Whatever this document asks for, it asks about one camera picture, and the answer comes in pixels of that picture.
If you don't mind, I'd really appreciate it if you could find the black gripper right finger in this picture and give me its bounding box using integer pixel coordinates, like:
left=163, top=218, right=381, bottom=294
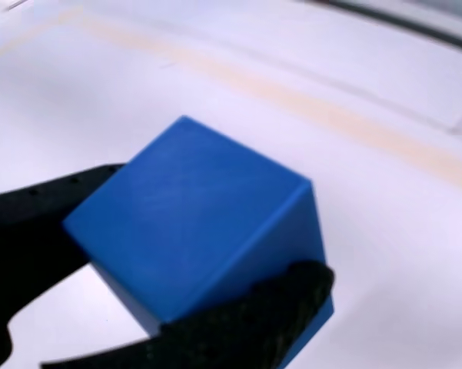
left=40, top=261, right=337, bottom=369

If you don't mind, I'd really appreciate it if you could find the blue cube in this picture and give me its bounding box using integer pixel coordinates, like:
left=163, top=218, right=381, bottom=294
left=62, top=115, right=336, bottom=343

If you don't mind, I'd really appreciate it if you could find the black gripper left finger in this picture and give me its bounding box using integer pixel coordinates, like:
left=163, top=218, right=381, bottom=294
left=0, top=164, right=127, bottom=369

